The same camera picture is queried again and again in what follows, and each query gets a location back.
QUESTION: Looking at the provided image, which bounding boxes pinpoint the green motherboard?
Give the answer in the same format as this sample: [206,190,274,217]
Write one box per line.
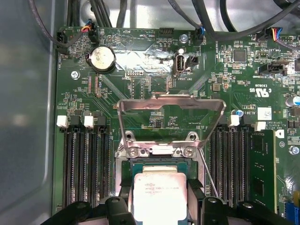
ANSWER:
[52,25,300,225]

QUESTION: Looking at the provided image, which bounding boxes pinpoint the installed RAM stick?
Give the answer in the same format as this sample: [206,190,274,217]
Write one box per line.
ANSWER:
[248,121,278,213]

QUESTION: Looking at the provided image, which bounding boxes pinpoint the black grey PC case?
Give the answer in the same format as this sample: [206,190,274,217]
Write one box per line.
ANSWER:
[0,0,300,225]

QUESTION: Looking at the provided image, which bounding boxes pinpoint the CPU socket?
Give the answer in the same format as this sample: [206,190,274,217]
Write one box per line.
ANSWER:
[114,130,208,211]

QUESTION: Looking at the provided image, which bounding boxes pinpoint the grey fan cable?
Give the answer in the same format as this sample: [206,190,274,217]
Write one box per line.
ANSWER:
[27,0,71,56]

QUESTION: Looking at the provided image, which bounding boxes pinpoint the silver socket cover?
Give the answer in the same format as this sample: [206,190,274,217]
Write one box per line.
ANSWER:
[116,91,227,150]

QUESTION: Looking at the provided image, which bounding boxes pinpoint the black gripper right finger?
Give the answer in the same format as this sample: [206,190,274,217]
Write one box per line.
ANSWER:
[187,179,293,225]

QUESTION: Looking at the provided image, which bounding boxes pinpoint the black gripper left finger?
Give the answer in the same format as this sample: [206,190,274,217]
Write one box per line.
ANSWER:
[48,178,135,225]

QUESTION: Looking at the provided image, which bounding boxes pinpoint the RAM slot black latches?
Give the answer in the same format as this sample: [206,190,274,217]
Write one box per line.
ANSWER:
[70,116,86,208]
[209,116,229,204]
[96,116,111,204]
[235,116,254,207]

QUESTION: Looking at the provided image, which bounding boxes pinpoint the silver Intel CPU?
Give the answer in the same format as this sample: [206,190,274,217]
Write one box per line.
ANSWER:
[131,162,189,225]

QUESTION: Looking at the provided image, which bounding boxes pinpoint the silver internal USB port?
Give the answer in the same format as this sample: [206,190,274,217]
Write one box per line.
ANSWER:
[173,52,188,78]

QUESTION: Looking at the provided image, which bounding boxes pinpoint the blue expansion slot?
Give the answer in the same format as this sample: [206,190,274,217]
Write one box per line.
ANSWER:
[284,199,295,225]

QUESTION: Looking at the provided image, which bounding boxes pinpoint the thin steel locking lever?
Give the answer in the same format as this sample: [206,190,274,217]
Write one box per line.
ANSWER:
[198,140,221,199]

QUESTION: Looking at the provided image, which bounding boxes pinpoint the silver coin battery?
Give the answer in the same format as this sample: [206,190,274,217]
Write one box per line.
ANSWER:
[85,45,117,75]

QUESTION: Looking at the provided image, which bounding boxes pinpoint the thick black cable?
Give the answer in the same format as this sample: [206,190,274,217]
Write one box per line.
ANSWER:
[225,0,300,34]

